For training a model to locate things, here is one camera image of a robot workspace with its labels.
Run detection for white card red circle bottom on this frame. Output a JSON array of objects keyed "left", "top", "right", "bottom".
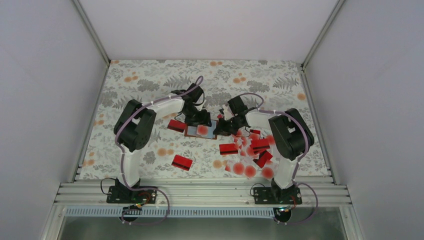
[{"left": 244, "top": 165, "right": 258, "bottom": 179}]

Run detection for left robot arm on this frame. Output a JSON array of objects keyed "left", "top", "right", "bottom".
[{"left": 113, "top": 83, "right": 212, "bottom": 203}]

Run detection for red card upper left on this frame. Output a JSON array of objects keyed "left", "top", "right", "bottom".
[{"left": 167, "top": 119, "right": 187, "bottom": 133}]

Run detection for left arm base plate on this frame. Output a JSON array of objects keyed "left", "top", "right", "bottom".
[{"left": 106, "top": 186, "right": 158, "bottom": 204}]

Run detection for red card black stripe pile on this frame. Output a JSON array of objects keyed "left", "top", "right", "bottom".
[{"left": 250, "top": 138, "right": 270, "bottom": 153}]

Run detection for red card centre pile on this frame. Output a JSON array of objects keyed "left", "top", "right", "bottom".
[{"left": 219, "top": 143, "right": 239, "bottom": 156}]

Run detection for aluminium rail frame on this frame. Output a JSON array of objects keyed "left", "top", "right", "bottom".
[{"left": 54, "top": 182, "right": 352, "bottom": 207}]

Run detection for floral patterned table mat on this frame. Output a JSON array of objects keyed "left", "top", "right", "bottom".
[{"left": 79, "top": 60, "right": 317, "bottom": 180}]

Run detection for brown leather card holder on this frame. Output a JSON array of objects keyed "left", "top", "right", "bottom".
[{"left": 184, "top": 120, "right": 218, "bottom": 140}]

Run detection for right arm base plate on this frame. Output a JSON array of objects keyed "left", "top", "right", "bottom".
[{"left": 252, "top": 186, "right": 303, "bottom": 205}]

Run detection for red card lower left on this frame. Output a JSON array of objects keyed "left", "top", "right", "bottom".
[{"left": 171, "top": 154, "right": 193, "bottom": 171}]

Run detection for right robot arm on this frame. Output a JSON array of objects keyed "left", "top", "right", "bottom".
[{"left": 213, "top": 95, "right": 315, "bottom": 204}]

